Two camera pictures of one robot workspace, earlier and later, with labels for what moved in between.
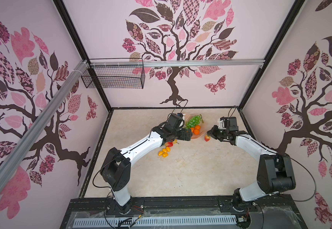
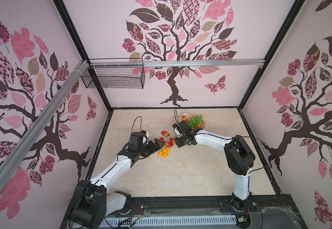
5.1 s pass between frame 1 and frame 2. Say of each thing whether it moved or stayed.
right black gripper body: moved
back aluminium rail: stayed
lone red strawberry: moved
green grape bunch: stayed
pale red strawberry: stayed
